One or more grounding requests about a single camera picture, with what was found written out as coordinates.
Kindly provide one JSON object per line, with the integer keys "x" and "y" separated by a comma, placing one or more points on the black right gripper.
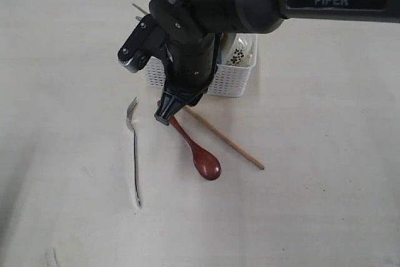
{"x": 193, "y": 28}

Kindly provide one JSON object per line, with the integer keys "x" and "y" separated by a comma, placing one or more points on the light wooden chopstick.
{"x": 224, "y": 138}

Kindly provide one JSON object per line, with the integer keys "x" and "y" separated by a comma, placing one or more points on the silver metal fork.
{"x": 130, "y": 126}

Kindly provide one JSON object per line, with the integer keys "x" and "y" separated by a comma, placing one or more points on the white perforated plastic basket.
{"x": 229, "y": 81}

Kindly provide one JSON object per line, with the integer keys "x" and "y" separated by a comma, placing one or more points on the red-brown wooden spoon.
{"x": 207, "y": 165}

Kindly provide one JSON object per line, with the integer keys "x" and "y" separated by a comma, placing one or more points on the dark wooden chopstick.
{"x": 140, "y": 9}

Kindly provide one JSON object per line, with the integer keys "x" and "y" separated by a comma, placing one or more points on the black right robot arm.
{"x": 265, "y": 16}

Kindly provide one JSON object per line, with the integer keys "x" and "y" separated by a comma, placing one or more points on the white floral ceramic bowl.
{"x": 236, "y": 49}

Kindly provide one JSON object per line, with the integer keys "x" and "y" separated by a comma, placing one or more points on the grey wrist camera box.
{"x": 147, "y": 40}

